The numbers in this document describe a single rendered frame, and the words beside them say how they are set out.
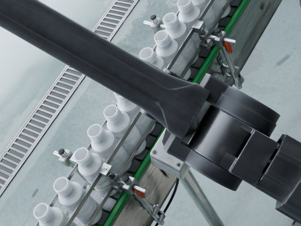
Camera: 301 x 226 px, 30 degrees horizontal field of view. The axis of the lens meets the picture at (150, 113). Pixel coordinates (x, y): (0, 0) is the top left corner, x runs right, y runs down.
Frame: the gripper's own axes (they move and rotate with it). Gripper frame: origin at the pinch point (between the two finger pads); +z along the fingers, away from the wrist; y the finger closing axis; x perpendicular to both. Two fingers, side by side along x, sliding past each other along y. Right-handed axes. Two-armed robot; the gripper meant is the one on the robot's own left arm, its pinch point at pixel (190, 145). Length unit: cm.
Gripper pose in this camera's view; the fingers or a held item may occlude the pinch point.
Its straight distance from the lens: 118.2
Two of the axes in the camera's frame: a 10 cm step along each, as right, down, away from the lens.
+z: 1.9, 5.2, 8.3
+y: -2.8, 8.4, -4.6
